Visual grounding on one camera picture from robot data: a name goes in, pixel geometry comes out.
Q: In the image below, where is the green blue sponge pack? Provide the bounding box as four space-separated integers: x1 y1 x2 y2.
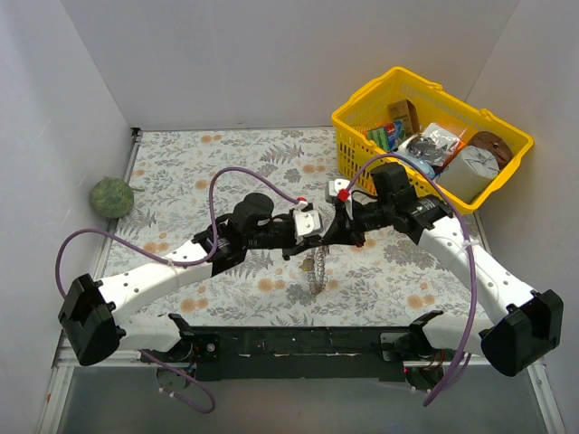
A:
365 120 406 152

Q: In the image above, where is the silver foil packet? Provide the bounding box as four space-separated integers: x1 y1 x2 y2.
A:
398 122 466 168

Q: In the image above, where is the green felt ball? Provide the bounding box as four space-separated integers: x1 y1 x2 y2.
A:
90 177 134 219

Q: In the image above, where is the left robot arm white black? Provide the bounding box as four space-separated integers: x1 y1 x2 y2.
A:
58 193 323 366

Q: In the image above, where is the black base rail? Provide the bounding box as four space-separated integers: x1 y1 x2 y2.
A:
151 326 454 382

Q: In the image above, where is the metal disc keyring holder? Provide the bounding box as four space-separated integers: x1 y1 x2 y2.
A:
301 246 328 296

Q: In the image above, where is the light blue cloth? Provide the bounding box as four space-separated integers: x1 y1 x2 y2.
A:
407 156 435 179

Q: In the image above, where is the floral table mat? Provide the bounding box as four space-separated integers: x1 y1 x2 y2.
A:
105 129 470 326

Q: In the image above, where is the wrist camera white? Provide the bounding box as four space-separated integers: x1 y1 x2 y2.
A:
325 179 353 220
291 197 323 241

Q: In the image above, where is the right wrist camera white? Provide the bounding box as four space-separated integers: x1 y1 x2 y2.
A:
325 179 353 220

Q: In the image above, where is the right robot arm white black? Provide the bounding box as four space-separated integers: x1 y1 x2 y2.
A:
322 163 564 377

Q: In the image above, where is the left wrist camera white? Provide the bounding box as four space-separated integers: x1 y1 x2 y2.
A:
291 197 323 241

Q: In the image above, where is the brown round disc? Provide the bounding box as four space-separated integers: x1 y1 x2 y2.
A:
467 131 514 170

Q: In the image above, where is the brown cardboard box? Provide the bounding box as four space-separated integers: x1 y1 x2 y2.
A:
387 99 420 136

